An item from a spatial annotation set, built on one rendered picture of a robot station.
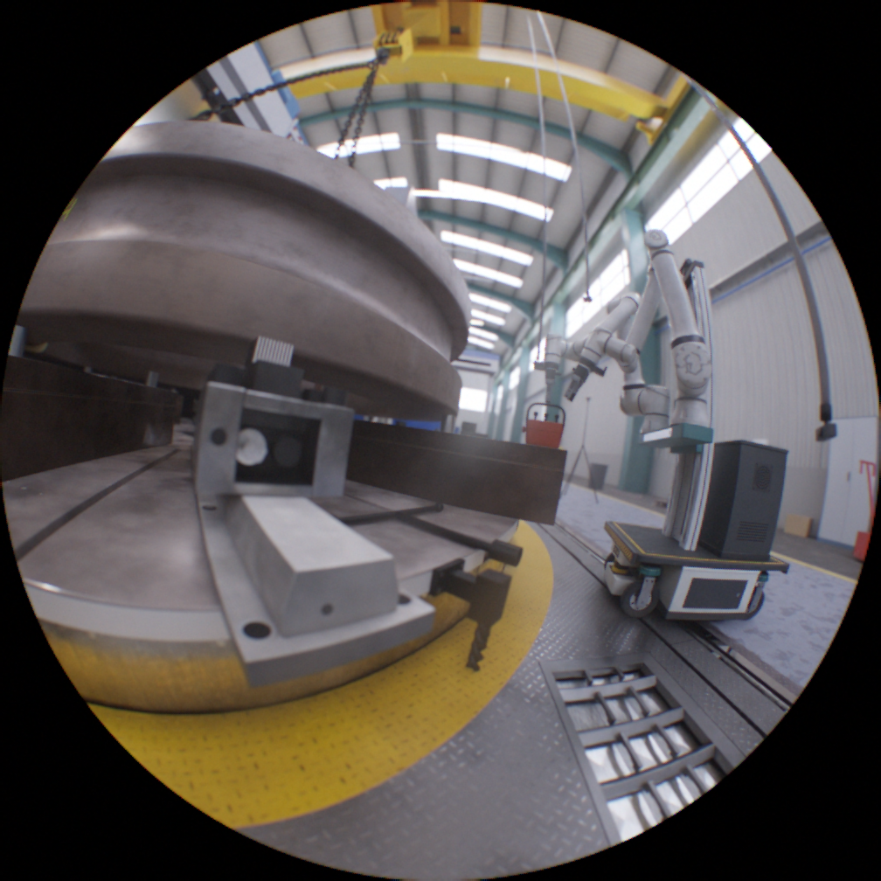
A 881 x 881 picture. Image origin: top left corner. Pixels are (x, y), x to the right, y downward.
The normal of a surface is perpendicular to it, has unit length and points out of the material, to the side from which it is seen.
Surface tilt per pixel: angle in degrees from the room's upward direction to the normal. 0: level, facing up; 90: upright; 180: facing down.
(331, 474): 90
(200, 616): 90
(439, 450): 90
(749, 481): 90
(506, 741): 0
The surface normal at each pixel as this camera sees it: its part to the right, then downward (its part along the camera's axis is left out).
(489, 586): -0.58, -0.09
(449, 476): -0.35, -0.06
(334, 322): 0.78, 0.12
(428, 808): 0.15, -0.99
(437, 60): -0.15, 0.99
